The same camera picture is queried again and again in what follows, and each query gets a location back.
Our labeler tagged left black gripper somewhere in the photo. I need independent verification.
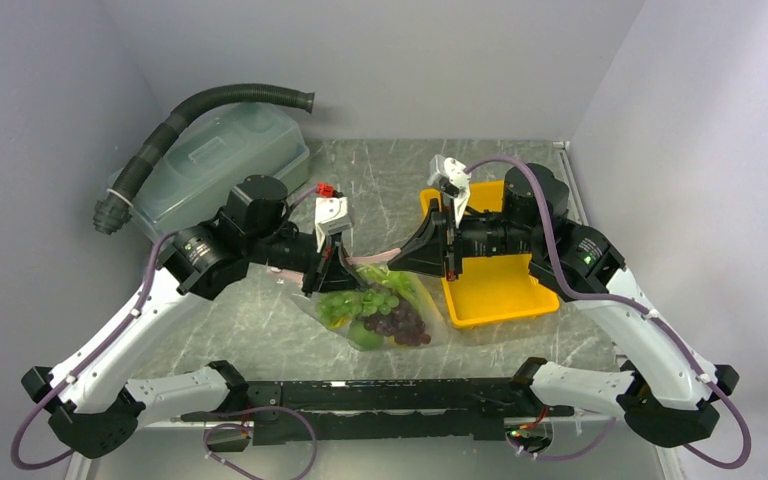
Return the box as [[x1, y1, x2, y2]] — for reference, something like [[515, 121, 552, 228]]
[[247, 220, 367, 297]]

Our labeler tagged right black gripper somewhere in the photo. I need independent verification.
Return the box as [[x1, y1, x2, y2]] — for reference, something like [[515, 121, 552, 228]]
[[388, 191, 542, 281]]

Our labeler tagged clear pink zip top bag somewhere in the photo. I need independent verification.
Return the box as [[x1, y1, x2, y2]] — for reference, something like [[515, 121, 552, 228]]
[[267, 249, 449, 351]]

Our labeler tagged yellow plastic tray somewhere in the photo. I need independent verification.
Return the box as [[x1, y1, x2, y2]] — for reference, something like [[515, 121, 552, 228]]
[[438, 216, 560, 329]]

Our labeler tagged purple grape bunch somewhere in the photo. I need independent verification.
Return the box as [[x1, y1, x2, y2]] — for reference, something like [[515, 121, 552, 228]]
[[361, 297, 432, 347]]

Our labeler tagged green grape bunch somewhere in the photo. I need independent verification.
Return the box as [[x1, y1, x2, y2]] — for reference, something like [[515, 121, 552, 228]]
[[315, 290, 398, 329]]

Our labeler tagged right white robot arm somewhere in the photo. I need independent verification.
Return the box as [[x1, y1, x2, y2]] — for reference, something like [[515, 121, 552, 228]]
[[389, 155, 739, 448]]

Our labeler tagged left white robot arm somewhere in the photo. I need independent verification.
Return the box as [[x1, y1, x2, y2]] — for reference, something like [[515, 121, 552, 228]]
[[22, 175, 361, 459]]

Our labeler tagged clear lidded storage box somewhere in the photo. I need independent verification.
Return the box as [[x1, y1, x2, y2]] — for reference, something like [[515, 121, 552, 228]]
[[94, 103, 310, 240]]

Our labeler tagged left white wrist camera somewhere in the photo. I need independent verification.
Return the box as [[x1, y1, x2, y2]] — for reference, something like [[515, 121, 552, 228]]
[[314, 183, 354, 252]]

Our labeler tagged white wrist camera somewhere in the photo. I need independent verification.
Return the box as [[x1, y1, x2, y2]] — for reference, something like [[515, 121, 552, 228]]
[[314, 183, 354, 252], [427, 154, 471, 227]]

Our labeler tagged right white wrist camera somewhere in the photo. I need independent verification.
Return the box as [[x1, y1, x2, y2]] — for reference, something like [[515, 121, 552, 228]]
[[427, 154, 471, 227]]

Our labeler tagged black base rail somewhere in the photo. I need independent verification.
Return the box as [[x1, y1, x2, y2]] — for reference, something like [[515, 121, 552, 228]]
[[181, 377, 541, 446]]

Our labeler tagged black corrugated hose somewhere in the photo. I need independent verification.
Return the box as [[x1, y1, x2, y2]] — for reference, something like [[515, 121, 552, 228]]
[[92, 83, 316, 236]]

